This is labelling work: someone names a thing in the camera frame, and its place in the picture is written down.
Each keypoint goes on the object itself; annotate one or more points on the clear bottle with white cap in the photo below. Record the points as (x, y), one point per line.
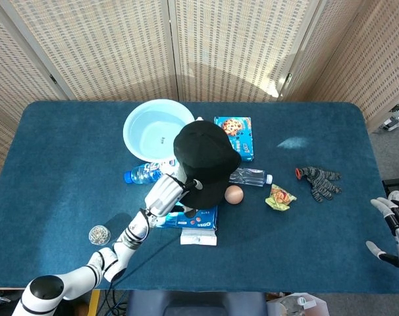
(249, 176)

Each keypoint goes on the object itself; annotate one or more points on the blue-label water bottle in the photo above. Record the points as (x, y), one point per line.
(140, 172)

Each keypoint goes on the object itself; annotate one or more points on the white shoe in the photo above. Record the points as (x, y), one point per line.
(398, 197)

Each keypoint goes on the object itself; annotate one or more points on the black baseball cap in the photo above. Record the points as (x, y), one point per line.
(206, 148)

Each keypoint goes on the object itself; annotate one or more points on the light blue plastic basin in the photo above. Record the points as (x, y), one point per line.
(150, 131)

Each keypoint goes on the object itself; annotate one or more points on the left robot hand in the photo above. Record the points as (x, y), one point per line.
(163, 197)

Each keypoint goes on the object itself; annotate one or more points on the woven folding screen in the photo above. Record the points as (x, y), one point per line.
(104, 49)

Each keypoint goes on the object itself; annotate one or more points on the blue fabric table cover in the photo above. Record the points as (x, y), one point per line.
(285, 256)

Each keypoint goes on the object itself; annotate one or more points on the grey knit glove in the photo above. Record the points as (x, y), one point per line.
(319, 182)

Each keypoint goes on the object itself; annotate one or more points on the small crumpled foil ball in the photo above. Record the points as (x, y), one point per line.
(99, 235)

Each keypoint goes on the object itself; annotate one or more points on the brown ball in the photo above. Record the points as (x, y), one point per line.
(234, 195)

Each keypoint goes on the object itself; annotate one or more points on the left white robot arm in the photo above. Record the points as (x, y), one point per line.
(77, 278)

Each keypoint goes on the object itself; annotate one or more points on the green snack packet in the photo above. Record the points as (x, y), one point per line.
(280, 197)

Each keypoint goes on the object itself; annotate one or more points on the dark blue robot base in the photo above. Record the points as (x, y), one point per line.
(196, 303)

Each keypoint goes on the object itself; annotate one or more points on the white power strip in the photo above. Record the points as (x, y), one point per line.
(395, 120)

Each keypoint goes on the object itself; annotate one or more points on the clear plastic container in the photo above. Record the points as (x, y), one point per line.
(298, 304)

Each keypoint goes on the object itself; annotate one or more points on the blue chocolate chip cookie box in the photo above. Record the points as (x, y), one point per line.
(243, 138)

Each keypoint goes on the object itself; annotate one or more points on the white paper sachet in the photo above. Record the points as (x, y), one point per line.
(198, 237)

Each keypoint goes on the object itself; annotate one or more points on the blue Oreo package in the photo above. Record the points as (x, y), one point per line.
(204, 221)

